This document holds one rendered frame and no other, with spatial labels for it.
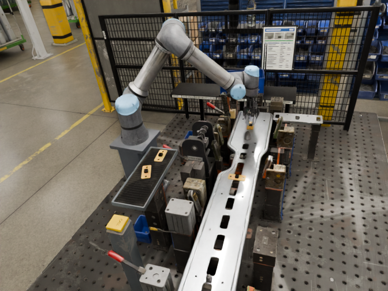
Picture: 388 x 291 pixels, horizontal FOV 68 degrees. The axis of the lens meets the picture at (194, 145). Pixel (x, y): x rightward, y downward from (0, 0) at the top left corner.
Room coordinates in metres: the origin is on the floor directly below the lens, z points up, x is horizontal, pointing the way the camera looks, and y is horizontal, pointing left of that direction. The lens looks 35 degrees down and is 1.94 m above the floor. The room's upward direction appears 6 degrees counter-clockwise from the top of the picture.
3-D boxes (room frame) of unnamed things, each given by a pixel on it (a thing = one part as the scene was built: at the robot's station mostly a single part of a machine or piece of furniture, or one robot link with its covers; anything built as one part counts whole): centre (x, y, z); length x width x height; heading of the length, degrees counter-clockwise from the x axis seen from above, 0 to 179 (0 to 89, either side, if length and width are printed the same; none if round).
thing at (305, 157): (1.49, -0.76, 0.84); 0.11 x 0.06 x 0.29; 69
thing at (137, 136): (1.34, 0.31, 1.15); 0.15 x 0.15 x 0.10
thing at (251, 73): (1.45, -0.34, 1.33); 0.09 x 0.08 x 0.11; 89
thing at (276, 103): (1.69, -0.57, 0.88); 0.08 x 0.08 x 0.36; 69
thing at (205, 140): (1.20, -0.03, 0.94); 0.18 x 0.13 x 0.49; 159
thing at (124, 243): (0.70, 0.30, 0.92); 0.08 x 0.08 x 0.44; 69
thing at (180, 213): (0.79, 0.08, 0.90); 0.13 x 0.10 x 0.41; 69
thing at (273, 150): (1.23, -0.44, 0.84); 0.11 x 0.08 x 0.29; 69
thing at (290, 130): (1.35, -0.53, 0.87); 0.12 x 0.09 x 0.35; 69
